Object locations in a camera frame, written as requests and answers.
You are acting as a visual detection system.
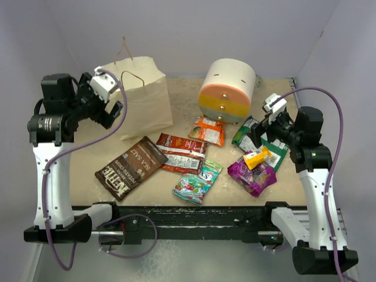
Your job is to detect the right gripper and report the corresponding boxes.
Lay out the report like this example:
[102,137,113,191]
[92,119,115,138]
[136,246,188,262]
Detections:
[246,108,301,148]

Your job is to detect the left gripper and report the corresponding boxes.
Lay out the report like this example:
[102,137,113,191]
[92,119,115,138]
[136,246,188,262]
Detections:
[68,73,122,129]

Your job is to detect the brown Kettle chips bag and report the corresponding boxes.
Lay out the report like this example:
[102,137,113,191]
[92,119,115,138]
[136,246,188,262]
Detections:
[95,136,168,202]

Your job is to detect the red Doritos bag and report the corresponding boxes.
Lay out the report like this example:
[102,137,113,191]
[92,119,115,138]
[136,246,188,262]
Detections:
[156,133,207,174]

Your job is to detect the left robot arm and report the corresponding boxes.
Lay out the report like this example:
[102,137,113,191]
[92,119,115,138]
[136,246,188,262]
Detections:
[23,68,123,243]

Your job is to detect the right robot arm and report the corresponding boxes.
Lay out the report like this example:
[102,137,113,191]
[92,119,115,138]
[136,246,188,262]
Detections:
[248,106,358,277]

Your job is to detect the green snack bag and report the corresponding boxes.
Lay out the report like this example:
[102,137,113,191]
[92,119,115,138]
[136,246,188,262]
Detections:
[231,116,288,172]

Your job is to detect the white paper bag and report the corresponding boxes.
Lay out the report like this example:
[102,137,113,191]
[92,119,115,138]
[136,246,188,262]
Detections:
[96,36,174,141]

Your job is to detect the purple candy bag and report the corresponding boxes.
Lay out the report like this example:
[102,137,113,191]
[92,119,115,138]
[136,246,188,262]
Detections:
[227,157,277,197]

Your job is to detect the teal Fox's candy bag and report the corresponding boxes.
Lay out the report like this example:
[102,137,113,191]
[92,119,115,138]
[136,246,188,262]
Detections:
[173,165,222,206]

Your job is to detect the yellow small snack box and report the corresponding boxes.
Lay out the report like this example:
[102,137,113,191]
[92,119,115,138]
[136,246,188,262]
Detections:
[243,146,273,170]

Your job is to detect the white cylinder toy drawers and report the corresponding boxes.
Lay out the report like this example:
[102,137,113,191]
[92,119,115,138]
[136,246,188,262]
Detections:
[198,58,256,123]

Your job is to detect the orange snack packet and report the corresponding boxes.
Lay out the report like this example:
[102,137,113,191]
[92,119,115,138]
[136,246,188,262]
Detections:
[188,116,225,146]

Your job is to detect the small light green packet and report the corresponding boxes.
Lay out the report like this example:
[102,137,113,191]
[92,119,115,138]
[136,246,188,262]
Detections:
[203,159,223,173]

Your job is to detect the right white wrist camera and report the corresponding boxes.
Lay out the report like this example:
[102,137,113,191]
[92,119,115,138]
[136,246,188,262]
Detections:
[262,93,287,124]

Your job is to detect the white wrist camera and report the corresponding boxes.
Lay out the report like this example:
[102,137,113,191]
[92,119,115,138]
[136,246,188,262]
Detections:
[262,93,287,124]
[89,66,119,103]

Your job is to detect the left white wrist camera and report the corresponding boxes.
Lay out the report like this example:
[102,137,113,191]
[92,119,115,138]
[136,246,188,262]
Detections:
[89,66,119,103]

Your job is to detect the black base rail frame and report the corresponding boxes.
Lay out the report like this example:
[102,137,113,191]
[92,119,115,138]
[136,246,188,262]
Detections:
[88,202,294,245]

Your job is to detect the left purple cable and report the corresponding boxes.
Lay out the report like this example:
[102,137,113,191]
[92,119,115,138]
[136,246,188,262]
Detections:
[43,69,158,271]

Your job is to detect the purple cable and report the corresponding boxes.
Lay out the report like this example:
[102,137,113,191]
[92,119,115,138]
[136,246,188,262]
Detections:
[43,69,158,271]
[268,87,353,282]

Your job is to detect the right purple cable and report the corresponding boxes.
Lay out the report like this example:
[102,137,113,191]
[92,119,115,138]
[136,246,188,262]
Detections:
[268,87,353,282]

